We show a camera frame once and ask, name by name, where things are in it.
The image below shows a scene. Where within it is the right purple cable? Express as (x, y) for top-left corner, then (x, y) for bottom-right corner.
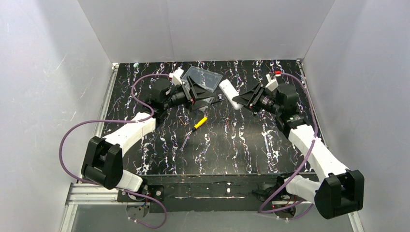
(258, 72), (319, 221)

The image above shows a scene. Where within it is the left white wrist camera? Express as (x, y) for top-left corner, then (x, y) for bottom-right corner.
(169, 68), (184, 86)

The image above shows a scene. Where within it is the clear plastic parts organizer box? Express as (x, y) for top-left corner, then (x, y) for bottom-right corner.
(182, 66), (222, 92)

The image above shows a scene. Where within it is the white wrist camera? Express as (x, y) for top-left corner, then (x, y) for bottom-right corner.
(266, 71), (282, 92)
(169, 68), (184, 86)

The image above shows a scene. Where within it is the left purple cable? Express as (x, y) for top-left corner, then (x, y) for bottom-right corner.
(59, 73), (170, 230)

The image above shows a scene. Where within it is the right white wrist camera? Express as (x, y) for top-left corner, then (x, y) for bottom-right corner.
(266, 71), (282, 92)

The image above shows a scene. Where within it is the yellow handled screwdriver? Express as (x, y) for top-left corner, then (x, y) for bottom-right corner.
(180, 116), (208, 150)

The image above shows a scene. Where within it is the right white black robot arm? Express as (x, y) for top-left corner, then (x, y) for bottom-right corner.
(226, 84), (365, 219)

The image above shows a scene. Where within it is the white remote control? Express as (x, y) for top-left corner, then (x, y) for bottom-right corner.
(219, 79), (243, 110)

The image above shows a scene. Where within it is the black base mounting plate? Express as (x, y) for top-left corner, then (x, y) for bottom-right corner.
(117, 174), (309, 215)

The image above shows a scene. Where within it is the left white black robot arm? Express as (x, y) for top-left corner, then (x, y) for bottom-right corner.
(81, 77), (214, 192)

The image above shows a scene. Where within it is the purple cable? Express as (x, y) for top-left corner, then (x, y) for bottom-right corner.
(59, 73), (170, 230)
(258, 72), (319, 221)

